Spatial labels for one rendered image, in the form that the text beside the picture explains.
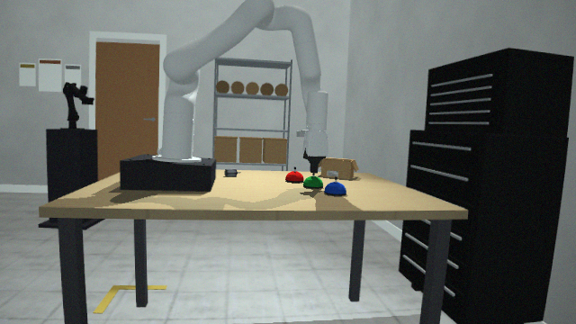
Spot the blue bell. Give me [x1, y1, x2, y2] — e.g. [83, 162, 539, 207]
[324, 176, 347, 196]

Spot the open brown cardboard box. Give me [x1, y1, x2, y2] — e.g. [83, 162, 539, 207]
[319, 157, 359, 179]

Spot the red bell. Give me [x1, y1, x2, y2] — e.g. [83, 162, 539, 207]
[285, 167, 304, 183]

